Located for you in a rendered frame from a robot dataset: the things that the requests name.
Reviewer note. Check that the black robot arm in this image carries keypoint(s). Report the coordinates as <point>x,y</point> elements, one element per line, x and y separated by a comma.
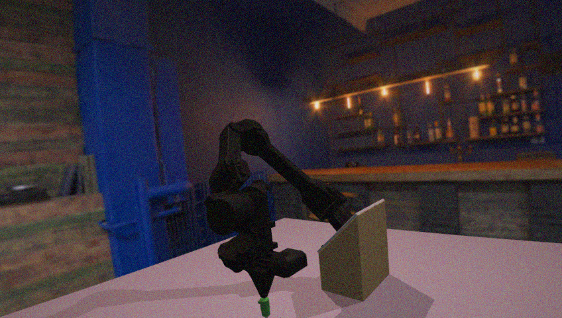
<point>229,209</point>

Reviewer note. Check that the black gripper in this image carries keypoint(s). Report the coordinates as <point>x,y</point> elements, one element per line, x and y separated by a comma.
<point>283,264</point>

